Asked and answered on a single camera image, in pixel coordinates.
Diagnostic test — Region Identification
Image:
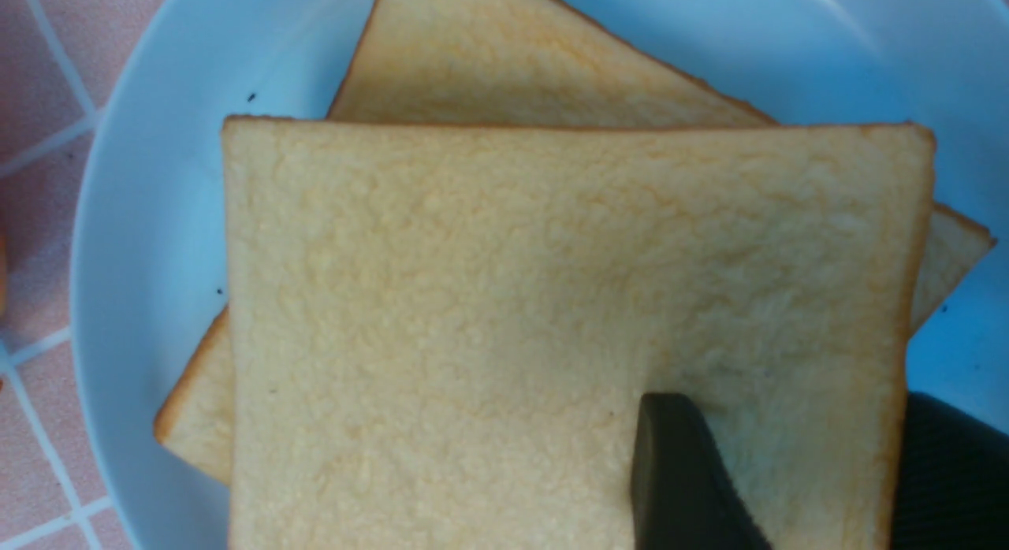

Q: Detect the pink checkered tablecloth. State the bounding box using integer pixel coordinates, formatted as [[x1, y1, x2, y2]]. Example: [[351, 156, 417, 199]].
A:
[[1, 0, 165, 549]]

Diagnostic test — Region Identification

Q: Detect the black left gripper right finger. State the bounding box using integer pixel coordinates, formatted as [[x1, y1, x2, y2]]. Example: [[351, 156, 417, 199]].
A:
[[891, 392, 1008, 549]]

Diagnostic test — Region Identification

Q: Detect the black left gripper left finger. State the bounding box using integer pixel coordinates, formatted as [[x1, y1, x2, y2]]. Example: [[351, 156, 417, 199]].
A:
[[631, 392, 772, 549]]

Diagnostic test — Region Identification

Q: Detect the light blue plate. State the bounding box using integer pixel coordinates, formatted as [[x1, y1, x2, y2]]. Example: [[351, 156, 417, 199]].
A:
[[71, 0, 1008, 549]]

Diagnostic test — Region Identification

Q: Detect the toast slice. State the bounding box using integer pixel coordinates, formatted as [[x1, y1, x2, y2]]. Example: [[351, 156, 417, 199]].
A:
[[221, 116, 936, 549], [154, 0, 997, 485]]

